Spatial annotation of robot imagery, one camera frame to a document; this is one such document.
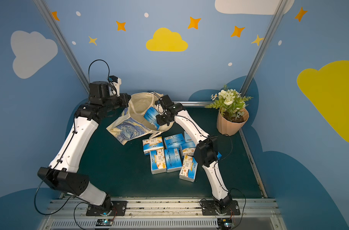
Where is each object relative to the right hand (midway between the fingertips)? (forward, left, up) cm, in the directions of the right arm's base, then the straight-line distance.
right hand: (162, 118), depth 91 cm
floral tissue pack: (-12, +6, -12) cm, 18 cm away
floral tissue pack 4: (-27, -18, -12) cm, 35 cm away
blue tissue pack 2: (-10, -8, -11) cm, 17 cm away
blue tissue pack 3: (-22, -9, -12) cm, 26 cm away
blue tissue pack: (-1, +7, +4) cm, 8 cm away
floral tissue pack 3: (-24, +1, -11) cm, 26 cm away
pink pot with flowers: (+9, -46, +2) cm, 47 cm away
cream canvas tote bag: (-12, +15, +8) cm, 21 cm away
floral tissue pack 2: (-15, -17, -10) cm, 25 cm away
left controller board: (-55, +24, -17) cm, 62 cm away
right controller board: (-52, -37, -18) cm, 66 cm away
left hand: (-3, +14, +22) cm, 26 cm away
